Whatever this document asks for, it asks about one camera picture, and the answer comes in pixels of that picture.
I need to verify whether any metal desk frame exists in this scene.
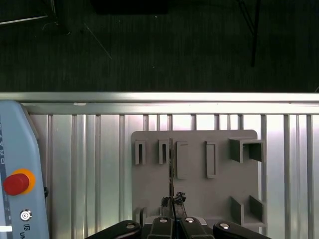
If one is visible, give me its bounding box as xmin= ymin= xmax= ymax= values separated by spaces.
xmin=0 ymin=0 xmax=72 ymax=35

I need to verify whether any black pole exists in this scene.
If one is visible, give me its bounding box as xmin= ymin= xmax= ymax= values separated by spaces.
xmin=236 ymin=0 xmax=261 ymax=67

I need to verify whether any grey plastic parts rack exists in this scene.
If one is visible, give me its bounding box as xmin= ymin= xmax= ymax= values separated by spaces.
xmin=131 ymin=129 xmax=268 ymax=229

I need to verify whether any pale blue teach pendant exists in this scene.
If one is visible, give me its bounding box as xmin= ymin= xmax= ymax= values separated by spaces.
xmin=0 ymin=99 xmax=50 ymax=239

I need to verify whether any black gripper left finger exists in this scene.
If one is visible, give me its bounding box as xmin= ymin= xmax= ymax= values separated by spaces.
xmin=86 ymin=196 xmax=175 ymax=239

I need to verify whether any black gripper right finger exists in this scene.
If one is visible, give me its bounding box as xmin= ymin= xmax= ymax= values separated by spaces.
xmin=174 ymin=191 xmax=273 ymax=239

